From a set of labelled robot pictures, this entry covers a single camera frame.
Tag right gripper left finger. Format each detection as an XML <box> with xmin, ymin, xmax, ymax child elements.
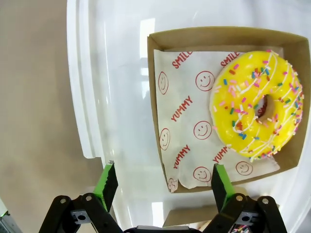
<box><xmin>38</xmin><ymin>162</ymin><xmax>124</xmax><ymax>233</ymax></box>

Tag white smiley print paper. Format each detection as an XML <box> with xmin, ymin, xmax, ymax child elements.
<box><xmin>153</xmin><ymin>48</ymin><xmax>281</xmax><ymax>190</ymax></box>

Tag yellow sprinkled donut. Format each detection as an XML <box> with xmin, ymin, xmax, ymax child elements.
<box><xmin>209</xmin><ymin>50</ymin><xmax>304</xmax><ymax>163</ymax></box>

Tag white display case base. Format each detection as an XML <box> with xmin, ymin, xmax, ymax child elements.
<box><xmin>66</xmin><ymin>0</ymin><xmax>311</xmax><ymax>233</ymax></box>

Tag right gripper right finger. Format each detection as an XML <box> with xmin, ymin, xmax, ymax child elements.
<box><xmin>200</xmin><ymin>164</ymin><xmax>290</xmax><ymax>233</ymax></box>

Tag brown cardboard donut box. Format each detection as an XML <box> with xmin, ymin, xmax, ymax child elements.
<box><xmin>147</xmin><ymin>26</ymin><xmax>311</xmax><ymax>194</ymax></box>

